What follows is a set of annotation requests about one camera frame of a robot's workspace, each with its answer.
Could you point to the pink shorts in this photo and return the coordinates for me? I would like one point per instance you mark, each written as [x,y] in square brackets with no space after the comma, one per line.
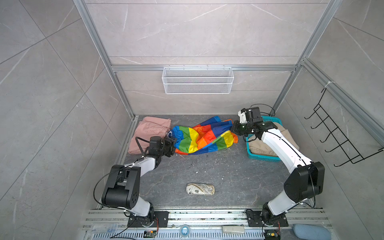
[147,128]

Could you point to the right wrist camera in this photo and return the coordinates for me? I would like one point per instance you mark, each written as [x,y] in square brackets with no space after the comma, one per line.
[250,115]

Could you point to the white wire mesh shelf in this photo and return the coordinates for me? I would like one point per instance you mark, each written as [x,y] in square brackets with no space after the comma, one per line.
[197,80]

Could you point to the right small circuit board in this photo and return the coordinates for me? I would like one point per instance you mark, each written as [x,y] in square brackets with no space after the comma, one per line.
[272,235]

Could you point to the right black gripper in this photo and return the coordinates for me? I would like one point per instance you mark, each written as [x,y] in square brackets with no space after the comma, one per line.
[235,127]

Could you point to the black wire hook rack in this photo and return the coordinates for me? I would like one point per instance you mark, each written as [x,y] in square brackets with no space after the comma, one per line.
[336,133]

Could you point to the small green circuit board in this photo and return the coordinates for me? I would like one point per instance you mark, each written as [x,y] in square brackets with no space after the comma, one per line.
[150,234]

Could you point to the blue tape roll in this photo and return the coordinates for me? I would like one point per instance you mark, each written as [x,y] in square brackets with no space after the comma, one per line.
[185,231]

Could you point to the white remote box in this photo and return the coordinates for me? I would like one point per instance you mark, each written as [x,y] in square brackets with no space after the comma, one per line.
[234,230]

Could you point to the aluminium mounting rail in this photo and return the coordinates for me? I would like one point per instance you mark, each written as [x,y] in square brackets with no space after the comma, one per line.
[205,224]

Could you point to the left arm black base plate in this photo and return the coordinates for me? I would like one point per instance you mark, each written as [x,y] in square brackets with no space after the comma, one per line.
[159,219]

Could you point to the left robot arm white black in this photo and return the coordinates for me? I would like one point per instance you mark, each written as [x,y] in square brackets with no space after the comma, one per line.
[122,189]

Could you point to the blue grey cushion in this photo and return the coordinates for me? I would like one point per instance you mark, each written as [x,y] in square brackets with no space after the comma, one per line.
[309,232]

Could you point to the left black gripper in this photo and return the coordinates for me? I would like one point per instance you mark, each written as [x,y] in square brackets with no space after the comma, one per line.
[169,142]

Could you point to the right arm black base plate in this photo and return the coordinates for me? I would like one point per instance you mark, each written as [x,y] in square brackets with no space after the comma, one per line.
[255,219]

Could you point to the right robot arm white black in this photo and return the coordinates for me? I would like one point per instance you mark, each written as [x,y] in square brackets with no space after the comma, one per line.
[306,179]

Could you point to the rainbow striped shorts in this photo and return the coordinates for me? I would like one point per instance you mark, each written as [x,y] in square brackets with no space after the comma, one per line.
[207,137]

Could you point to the teal plastic basket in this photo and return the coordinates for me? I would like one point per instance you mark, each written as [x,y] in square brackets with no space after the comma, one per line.
[263,157]

